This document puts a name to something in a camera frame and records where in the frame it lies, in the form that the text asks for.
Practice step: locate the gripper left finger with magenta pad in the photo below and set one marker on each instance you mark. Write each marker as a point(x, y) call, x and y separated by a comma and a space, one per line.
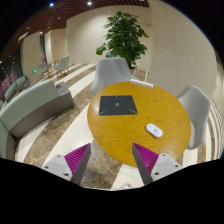
point(71, 166)

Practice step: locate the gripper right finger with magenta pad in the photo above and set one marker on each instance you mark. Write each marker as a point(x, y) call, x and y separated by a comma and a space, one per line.
point(153, 166)

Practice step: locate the white computer mouse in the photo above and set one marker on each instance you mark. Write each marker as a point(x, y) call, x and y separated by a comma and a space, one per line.
point(154, 130)

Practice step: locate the black mouse pad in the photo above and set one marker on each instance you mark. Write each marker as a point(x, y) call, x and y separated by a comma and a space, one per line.
point(117, 105)

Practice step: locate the round wooden table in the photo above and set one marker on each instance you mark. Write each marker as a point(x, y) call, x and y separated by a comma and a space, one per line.
point(116, 134)

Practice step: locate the grey-green sofa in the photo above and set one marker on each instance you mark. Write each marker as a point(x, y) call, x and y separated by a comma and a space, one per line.
point(29, 109)

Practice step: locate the grey chair right of table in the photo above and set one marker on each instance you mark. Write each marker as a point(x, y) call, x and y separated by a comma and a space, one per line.
point(197, 106)

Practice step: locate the white box on table edge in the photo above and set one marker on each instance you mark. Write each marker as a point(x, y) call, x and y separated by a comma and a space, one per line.
point(141, 83)

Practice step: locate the green bench at window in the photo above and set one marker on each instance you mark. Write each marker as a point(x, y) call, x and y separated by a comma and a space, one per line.
point(20, 84)

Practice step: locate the far grey chair left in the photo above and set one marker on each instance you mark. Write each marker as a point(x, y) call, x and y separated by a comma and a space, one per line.
point(44, 68)

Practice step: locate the grey chair behind table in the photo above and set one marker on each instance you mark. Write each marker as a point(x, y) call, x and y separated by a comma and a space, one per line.
point(110, 71)

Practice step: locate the far grey chair right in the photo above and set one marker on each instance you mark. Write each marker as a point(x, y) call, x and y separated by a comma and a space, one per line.
point(62, 64)

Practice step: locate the large green potted plant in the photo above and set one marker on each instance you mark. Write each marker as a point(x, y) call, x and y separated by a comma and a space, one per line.
point(123, 38)

